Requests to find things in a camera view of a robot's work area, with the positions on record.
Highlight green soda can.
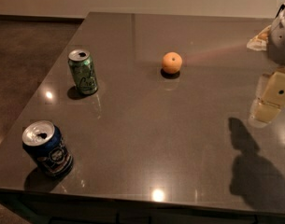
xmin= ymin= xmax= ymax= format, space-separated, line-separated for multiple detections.
xmin=68 ymin=49 xmax=98 ymax=95

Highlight orange fruit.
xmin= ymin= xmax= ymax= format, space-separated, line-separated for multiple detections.
xmin=162 ymin=52 xmax=182 ymax=75

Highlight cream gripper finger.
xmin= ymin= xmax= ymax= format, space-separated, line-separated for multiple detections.
xmin=247 ymin=25 xmax=271 ymax=51
xmin=249 ymin=66 xmax=285 ymax=124

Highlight blue soda can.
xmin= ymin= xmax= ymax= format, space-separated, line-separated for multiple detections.
xmin=21 ymin=120 xmax=73 ymax=178

